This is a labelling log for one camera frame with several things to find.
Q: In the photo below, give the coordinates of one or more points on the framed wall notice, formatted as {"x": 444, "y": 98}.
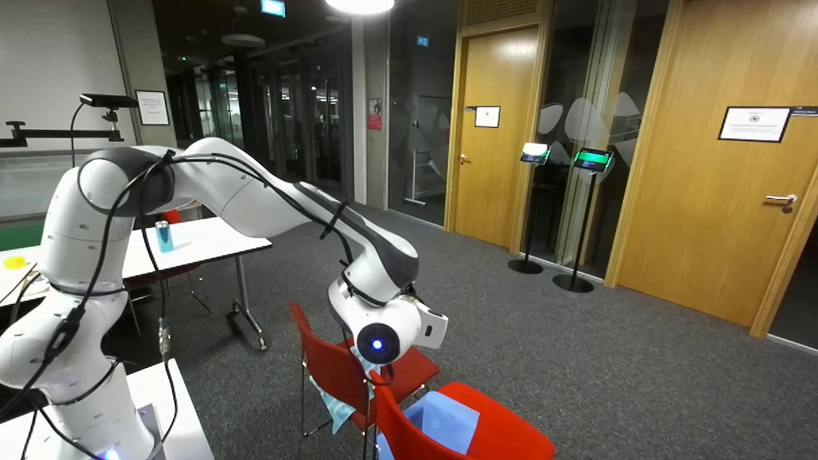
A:
{"x": 154, "y": 107}

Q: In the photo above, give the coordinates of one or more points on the round ceiling disc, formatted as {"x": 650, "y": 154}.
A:
{"x": 245, "y": 38}

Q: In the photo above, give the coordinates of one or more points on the blue perforated towel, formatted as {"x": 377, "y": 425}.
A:
{"x": 449, "y": 421}

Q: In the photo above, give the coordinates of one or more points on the red chair black legs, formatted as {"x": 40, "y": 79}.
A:
{"x": 512, "y": 425}

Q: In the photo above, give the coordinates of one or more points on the narrow wooden door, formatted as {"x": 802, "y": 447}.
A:
{"x": 490, "y": 186}

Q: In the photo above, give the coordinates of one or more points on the small red object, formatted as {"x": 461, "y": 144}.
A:
{"x": 173, "y": 214}

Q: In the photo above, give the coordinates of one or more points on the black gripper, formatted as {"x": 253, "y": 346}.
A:
{"x": 381, "y": 369}

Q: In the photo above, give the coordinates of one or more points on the black camera on boom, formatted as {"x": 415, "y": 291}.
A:
{"x": 108, "y": 101}

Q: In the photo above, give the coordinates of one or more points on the tablet stand green screen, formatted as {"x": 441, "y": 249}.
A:
{"x": 591, "y": 159}

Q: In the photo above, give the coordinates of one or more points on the framed white door sign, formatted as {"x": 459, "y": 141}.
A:
{"x": 754, "y": 124}

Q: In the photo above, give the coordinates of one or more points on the small white door sign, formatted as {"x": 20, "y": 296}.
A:
{"x": 486, "y": 115}

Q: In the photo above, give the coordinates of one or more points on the round ceiling lamp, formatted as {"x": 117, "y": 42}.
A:
{"x": 360, "y": 2}

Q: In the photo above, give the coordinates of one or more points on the white robot mounting table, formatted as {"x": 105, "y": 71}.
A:
{"x": 183, "y": 425}

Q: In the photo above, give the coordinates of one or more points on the wide wooden door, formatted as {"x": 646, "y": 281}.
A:
{"x": 706, "y": 221}

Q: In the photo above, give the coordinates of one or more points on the tablet stand white screen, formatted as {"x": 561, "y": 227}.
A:
{"x": 536, "y": 152}

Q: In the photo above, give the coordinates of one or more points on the small blue ceiling sign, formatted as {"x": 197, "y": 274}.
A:
{"x": 422, "y": 38}

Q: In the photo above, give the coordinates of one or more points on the light blue checked towel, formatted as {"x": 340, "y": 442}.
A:
{"x": 338, "y": 412}

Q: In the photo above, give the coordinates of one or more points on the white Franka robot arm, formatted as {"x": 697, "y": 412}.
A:
{"x": 239, "y": 194}

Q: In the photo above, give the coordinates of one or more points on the green exit sign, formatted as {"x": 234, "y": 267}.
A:
{"x": 274, "y": 6}

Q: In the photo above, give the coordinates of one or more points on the blue cup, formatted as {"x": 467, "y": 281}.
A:
{"x": 165, "y": 235}

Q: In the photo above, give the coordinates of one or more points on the yellow object on table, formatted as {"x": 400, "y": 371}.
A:
{"x": 16, "y": 262}

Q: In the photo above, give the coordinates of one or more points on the red wall sign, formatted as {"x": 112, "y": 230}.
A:
{"x": 374, "y": 115}

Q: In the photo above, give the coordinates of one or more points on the white table with metal legs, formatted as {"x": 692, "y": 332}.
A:
{"x": 206, "y": 237}

